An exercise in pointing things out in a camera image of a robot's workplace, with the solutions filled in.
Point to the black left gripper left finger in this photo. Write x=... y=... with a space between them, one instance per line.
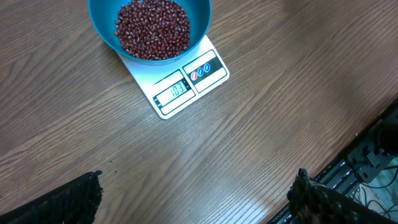
x=74 y=202

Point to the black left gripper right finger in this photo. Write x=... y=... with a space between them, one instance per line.
x=313 y=203

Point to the white digital kitchen scale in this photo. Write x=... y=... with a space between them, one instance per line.
x=175 y=85

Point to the red beans in bowl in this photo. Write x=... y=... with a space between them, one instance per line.
x=153 y=29

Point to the blue metal bowl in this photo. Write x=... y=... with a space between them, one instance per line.
x=104 y=13

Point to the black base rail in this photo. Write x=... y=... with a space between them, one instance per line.
x=369 y=162

